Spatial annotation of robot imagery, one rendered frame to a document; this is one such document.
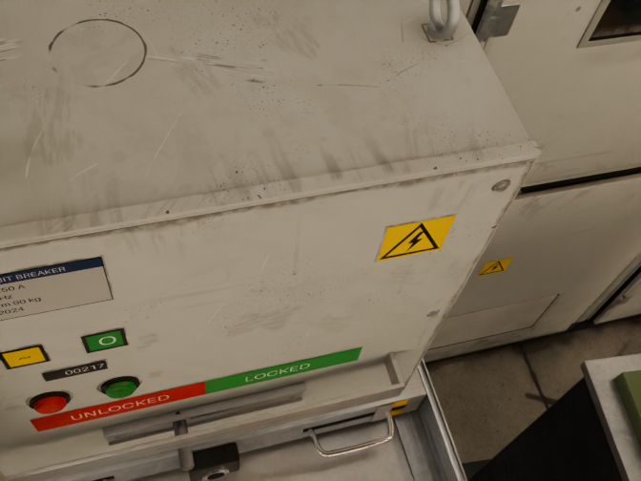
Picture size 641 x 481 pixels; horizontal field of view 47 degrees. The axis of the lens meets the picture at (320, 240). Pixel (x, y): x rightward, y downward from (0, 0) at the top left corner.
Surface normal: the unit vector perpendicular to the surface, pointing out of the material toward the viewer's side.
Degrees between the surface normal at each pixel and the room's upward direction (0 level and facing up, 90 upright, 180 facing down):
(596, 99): 90
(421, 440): 0
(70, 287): 90
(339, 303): 90
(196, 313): 90
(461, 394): 0
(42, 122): 0
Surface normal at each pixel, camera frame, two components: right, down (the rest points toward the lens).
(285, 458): 0.11, -0.52
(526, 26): 0.26, 0.84
